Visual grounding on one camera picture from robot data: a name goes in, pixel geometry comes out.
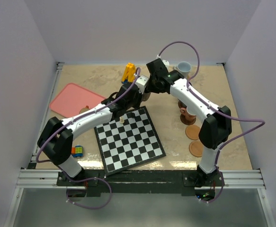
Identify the light blue cup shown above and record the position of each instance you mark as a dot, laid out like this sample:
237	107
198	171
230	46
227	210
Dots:
184	68

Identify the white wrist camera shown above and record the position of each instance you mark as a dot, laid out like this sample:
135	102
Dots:
141	83
166	62

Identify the black white chessboard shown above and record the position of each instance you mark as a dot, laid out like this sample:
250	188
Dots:
128	145

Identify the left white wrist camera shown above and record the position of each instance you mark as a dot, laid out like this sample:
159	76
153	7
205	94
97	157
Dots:
141	83

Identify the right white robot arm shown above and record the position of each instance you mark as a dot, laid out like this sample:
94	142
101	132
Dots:
216	124

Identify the black chess piece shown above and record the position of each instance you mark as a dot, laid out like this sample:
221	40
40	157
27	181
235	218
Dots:
132	115

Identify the orange cup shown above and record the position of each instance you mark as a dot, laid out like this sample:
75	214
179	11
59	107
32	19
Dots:
86	108

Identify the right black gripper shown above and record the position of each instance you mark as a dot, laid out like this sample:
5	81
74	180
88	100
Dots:
150	88

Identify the dark brown cup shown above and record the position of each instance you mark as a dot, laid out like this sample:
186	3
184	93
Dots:
145	97

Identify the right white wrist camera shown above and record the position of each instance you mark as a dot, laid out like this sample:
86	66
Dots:
166	62

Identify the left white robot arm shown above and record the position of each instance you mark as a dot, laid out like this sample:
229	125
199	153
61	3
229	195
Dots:
57	136

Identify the aluminium rail frame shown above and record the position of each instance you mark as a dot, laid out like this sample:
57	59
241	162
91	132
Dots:
234	179

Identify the pink patterned cup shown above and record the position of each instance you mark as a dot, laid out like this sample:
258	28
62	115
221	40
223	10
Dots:
186	114

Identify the yellow blue block structure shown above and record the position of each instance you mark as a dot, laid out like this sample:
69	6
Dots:
129	73

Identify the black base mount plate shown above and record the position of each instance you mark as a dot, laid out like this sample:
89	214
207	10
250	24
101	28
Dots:
93	183

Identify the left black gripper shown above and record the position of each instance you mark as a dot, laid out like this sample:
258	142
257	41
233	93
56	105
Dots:
139	96

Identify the pink plastic tray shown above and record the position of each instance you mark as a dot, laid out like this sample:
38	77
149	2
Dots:
72	98

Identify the orange blue toy car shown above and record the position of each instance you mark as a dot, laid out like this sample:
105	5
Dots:
77	151

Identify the dark wooden coaster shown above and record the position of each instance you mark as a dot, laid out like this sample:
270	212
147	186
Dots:
187	121
181	105

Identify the light wooden coaster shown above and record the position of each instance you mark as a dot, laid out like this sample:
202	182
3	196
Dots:
196	148
192	132

